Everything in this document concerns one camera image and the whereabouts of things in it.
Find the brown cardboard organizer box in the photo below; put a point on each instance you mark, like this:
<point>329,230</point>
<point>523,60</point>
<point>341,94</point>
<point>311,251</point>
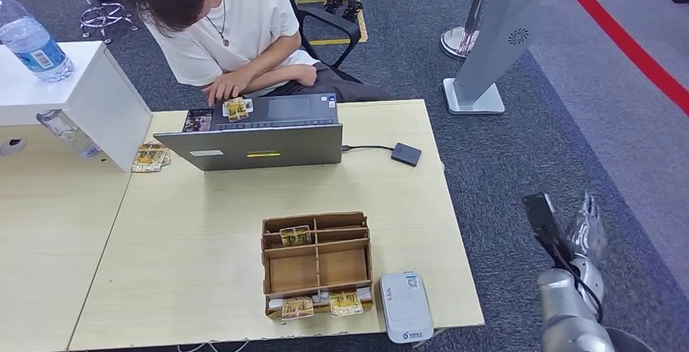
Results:
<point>317,269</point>

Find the round glossy dark disc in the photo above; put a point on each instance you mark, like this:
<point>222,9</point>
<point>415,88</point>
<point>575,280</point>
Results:
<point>632,341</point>

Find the person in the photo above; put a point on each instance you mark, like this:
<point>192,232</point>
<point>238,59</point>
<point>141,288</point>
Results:
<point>253,15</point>

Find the black smartphone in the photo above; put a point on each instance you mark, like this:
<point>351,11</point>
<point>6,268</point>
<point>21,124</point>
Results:
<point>198,120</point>

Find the chrome stanchion post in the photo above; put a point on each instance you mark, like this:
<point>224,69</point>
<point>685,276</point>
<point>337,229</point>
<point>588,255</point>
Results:
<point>458,41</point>

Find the water bottle blue label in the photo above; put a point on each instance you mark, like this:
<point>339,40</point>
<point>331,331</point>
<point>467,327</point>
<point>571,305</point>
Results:
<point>36,48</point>

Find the black camera bracket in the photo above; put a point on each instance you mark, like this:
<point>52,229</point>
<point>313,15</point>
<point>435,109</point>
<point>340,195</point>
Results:
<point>543,220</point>

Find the white ID card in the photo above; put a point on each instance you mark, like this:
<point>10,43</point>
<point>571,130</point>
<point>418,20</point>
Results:
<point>251,106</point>

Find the black office chair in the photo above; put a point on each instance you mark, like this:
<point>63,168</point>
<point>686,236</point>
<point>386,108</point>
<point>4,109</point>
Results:
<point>331,18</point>

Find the grey kiosk stand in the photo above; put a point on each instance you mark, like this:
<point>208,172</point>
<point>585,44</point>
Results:
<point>492,42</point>

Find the grey laptop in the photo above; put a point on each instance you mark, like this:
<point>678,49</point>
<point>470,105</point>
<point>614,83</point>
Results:
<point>247,147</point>

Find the person's right forearm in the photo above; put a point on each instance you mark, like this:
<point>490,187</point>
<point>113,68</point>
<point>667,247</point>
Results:
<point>269,83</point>

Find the person's right hand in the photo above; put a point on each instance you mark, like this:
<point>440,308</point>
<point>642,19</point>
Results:
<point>304,76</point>

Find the person's left hand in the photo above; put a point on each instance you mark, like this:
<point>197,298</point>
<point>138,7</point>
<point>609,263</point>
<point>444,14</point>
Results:
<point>229,83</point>

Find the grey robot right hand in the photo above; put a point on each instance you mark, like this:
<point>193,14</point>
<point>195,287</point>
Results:
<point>587,234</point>

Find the yellow floor tape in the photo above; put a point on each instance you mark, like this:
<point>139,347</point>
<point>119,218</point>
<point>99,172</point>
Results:
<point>334,41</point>

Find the clear plastic bottle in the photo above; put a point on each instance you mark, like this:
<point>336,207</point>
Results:
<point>69,132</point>

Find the person's left forearm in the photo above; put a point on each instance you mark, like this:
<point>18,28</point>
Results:
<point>269,64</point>

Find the white desk shelf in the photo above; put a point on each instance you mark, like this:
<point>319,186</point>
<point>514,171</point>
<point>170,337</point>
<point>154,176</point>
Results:
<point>86,91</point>

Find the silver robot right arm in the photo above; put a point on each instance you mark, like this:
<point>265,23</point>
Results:
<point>570,312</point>

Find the white card reader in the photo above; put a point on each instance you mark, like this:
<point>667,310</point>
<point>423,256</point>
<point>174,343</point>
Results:
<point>406,306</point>

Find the small black USB device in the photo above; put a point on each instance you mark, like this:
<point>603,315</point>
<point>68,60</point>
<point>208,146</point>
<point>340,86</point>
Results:
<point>406,154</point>

